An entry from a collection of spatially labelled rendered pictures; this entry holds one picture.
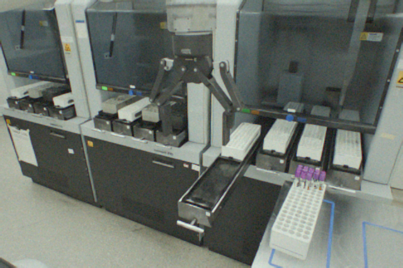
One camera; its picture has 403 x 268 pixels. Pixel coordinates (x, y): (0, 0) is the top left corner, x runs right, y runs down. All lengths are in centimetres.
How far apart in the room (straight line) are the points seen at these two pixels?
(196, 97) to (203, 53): 92
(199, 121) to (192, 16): 101
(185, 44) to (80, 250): 175
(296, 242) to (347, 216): 27
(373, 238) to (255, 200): 64
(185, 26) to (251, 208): 114
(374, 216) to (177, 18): 86
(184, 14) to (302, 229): 62
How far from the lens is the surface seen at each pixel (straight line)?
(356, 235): 98
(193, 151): 146
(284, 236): 82
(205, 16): 52
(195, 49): 52
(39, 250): 220
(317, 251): 89
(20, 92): 241
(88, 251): 205
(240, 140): 129
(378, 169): 139
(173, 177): 162
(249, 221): 156
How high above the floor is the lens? 144
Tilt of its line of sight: 26 degrees down
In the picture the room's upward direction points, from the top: straight up
